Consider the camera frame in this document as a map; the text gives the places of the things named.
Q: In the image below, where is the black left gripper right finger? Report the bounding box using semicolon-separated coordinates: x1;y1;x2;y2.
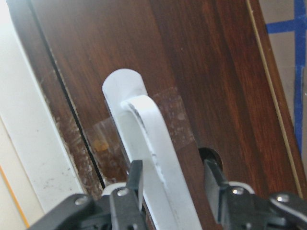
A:
203;159;307;230

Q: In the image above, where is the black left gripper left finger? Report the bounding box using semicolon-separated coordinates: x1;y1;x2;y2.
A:
30;160;148;230

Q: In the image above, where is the white drawer handle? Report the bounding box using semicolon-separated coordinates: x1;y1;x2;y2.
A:
102;69;201;230

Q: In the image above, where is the dark brown wooden drawer cabinet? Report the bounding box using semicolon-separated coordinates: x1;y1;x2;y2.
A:
8;0;307;230

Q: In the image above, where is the cream plastic storage box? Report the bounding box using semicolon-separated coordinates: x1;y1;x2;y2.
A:
0;1;83;230

